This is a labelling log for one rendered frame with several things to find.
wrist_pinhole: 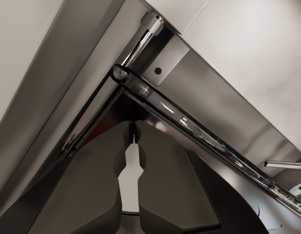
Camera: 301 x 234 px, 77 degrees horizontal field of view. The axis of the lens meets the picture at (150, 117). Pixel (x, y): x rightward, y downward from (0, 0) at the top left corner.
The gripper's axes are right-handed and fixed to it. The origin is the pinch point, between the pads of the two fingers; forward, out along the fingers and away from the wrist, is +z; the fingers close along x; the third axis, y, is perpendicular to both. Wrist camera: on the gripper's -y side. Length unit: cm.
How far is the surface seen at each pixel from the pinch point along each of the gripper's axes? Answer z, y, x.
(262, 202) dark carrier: 1.5, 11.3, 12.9
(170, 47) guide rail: 6.5, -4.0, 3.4
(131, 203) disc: 1.5, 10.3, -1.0
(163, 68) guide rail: 6.5, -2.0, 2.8
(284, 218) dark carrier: 1.5, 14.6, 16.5
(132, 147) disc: 1.4, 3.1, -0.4
